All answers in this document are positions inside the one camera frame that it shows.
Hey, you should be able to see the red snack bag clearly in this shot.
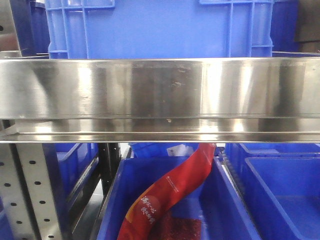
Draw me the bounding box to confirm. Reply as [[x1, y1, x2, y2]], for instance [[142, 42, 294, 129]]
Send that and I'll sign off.
[[117, 143, 216, 240]]

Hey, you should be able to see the upper blue crate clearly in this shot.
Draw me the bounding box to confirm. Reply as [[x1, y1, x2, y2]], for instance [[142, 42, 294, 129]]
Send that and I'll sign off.
[[45, 0, 274, 59]]

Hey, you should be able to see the perforated metal upright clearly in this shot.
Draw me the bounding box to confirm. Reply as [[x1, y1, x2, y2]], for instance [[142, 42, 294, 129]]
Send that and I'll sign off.
[[0, 143, 72, 240]]

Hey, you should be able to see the lower right blue bin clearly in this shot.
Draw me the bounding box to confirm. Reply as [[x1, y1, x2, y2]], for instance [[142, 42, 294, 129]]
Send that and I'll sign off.
[[225, 143, 320, 240]]

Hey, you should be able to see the stainless steel shelf rail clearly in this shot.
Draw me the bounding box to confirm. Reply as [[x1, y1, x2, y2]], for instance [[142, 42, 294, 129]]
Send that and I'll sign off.
[[0, 57, 320, 143]]

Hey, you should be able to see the lower middle blue bin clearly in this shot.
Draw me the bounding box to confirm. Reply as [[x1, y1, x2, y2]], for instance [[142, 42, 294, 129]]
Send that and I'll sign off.
[[97, 150, 260, 240]]

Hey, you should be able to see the blue bin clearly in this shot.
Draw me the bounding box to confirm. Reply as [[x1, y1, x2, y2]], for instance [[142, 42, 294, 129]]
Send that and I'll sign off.
[[97, 150, 260, 240], [225, 143, 320, 240]]

